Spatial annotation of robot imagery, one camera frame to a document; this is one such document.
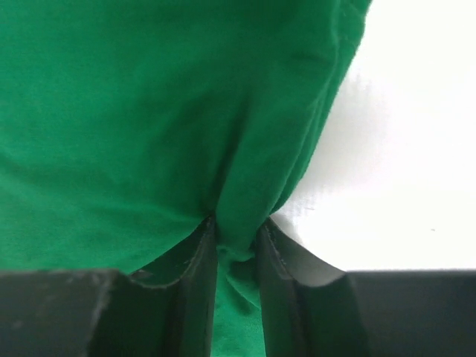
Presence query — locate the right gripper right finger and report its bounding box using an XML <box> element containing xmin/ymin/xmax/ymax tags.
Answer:
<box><xmin>257</xmin><ymin>220</ymin><xmax>348</xmax><ymax>356</ymax></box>

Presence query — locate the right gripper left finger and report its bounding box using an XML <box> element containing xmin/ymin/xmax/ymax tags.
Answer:
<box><xmin>128</xmin><ymin>215</ymin><xmax>219</xmax><ymax>357</ymax></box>

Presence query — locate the green t-shirt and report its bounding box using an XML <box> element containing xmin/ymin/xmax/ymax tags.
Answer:
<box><xmin>1</xmin><ymin>1</ymin><xmax>370</xmax><ymax>356</ymax></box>

